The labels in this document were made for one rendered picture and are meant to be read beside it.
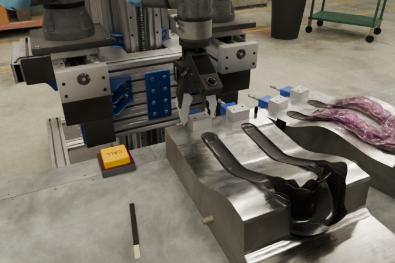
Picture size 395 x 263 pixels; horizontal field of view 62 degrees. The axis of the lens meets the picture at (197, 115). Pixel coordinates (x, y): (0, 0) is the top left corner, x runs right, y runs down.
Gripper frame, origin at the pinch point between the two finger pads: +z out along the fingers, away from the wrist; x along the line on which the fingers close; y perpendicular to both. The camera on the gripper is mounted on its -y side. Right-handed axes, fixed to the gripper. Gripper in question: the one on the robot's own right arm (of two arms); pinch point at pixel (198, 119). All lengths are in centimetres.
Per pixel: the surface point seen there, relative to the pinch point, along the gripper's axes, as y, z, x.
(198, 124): -2.4, -0.3, 0.9
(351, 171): -33.0, -3.0, -15.5
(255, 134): -8.7, 2.2, -11.4
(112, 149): 5.5, 6.7, 20.9
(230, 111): -0.9, -0.9, -8.4
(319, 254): -40.4, 4.4, -3.2
